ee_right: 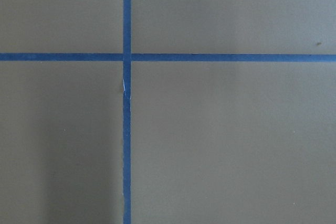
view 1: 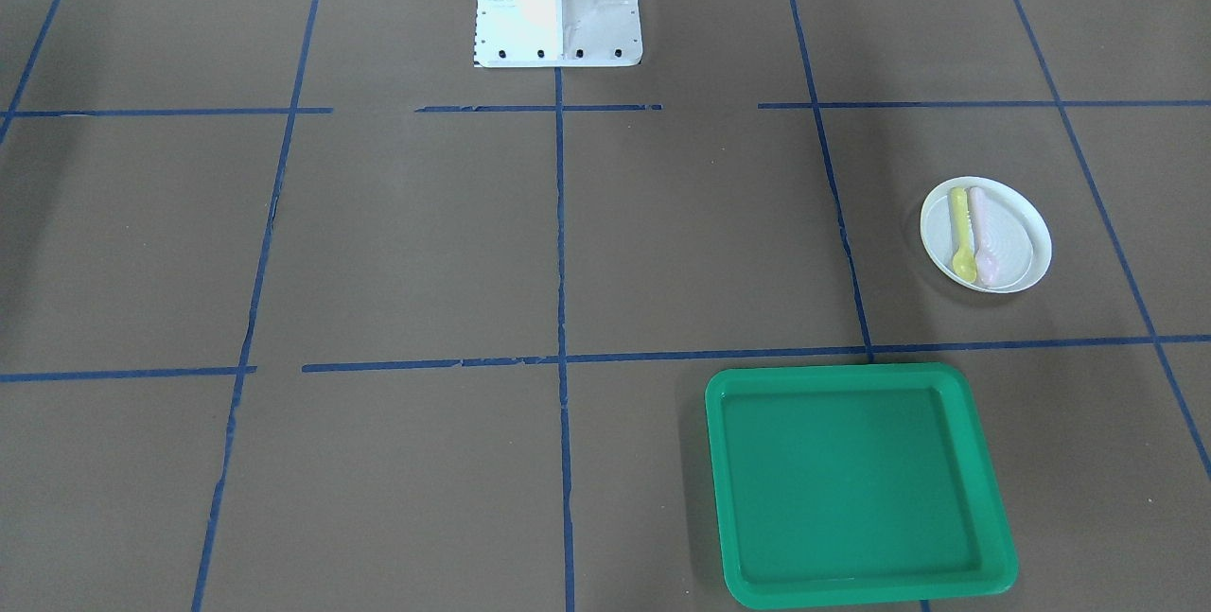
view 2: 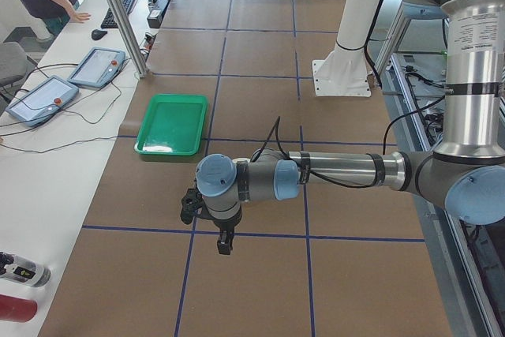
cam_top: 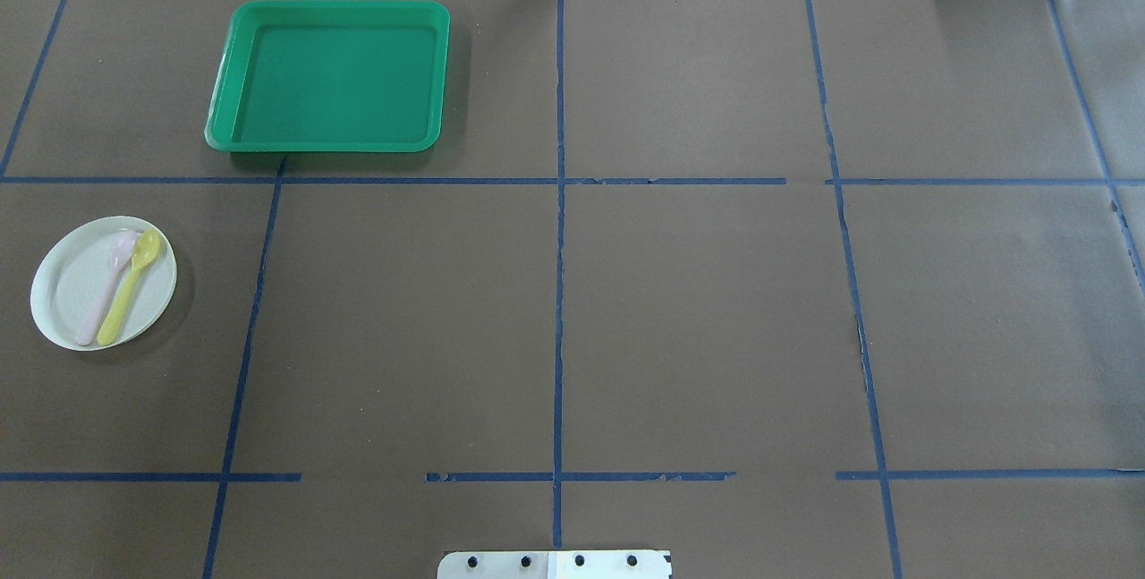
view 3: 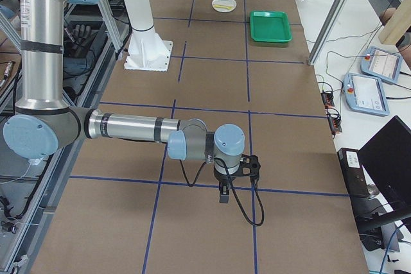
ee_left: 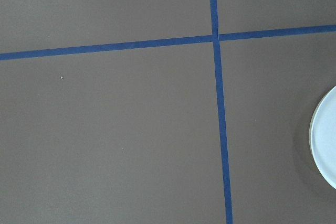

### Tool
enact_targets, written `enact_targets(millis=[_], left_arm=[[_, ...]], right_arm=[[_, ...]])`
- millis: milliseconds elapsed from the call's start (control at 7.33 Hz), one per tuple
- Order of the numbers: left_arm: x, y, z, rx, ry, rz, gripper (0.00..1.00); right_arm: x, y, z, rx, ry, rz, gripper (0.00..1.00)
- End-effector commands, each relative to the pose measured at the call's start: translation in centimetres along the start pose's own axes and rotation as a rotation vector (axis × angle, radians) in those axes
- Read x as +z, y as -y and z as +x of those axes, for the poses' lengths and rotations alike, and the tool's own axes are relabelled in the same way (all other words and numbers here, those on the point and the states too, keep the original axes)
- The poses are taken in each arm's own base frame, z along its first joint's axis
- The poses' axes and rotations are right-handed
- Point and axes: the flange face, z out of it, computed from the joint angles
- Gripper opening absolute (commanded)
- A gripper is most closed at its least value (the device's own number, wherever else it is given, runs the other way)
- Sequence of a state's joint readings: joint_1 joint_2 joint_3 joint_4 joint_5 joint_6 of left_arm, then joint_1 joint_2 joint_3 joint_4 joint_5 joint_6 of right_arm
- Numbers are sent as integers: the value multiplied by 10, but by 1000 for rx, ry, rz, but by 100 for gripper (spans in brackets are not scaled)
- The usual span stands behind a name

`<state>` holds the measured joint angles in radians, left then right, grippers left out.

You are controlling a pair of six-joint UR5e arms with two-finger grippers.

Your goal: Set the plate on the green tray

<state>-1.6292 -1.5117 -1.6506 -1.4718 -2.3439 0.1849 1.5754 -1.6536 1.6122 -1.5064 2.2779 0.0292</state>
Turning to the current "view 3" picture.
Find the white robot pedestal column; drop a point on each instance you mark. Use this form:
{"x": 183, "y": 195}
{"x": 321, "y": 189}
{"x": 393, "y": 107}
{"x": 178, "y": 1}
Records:
{"x": 147, "y": 51}

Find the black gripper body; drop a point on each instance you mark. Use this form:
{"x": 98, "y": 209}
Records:
{"x": 221, "y": 178}

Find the black computer box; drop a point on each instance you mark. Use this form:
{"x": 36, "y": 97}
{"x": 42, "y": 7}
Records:
{"x": 352, "y": 170}

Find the near blue teach pendant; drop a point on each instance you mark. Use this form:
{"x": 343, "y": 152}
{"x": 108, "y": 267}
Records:
{"x": 365, "y": 94}

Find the green plastic tray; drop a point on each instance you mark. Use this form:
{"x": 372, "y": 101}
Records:
{"x": 270, "y": 27}

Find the aluminium frame post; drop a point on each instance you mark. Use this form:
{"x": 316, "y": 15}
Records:
{"x": 326, "y": 29}

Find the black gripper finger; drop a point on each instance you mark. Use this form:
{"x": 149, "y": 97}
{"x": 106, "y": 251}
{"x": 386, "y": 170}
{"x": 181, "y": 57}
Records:
{"x": 223, "y": 197}

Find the far blue teach pendant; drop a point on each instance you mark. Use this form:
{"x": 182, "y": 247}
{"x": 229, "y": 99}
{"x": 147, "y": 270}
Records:
{"x": 381, "y": 64}

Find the white round plate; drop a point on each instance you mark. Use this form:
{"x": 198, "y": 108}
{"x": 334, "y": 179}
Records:
{"x": 226, "y": 3}

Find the yellow plastic utensil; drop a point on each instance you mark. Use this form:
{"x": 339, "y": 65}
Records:
{"x": 223, "y": 7}

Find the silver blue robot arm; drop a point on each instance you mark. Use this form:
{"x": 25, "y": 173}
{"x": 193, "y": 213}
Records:
{"x": 43, "y": 122}

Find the orange black connector board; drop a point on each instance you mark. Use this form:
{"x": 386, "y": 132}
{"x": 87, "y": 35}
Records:
{"x": 327, "y": 94}

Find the black monitor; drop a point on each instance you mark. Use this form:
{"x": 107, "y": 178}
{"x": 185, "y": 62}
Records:
{"x": 386, "y": 158}

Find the wooden beam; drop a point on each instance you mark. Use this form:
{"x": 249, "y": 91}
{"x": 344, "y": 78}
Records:
{"x": 396, "y": 22}

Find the blue teach pendant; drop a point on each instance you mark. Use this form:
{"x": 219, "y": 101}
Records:
{"x": 381, "y": 64}
{"x": 365, "y": 94}

